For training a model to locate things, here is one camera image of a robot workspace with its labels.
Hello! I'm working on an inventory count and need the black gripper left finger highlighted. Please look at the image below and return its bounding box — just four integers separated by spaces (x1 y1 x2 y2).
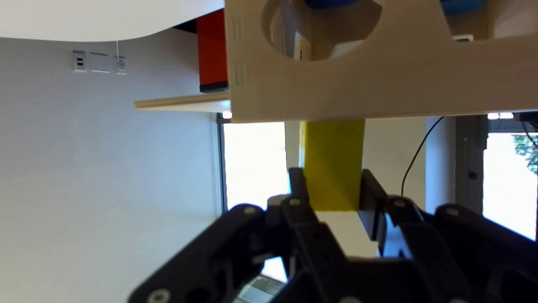
128 168 348 303

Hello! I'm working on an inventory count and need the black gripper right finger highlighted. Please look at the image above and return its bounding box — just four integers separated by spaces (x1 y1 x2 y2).
358 169 538 303

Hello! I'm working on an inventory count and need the yellow rectangular block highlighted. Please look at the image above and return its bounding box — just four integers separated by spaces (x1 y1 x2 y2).
301 119 365 211

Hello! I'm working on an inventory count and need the wooden shape sorter box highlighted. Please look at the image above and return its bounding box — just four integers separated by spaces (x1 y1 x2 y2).
225 0 538 121

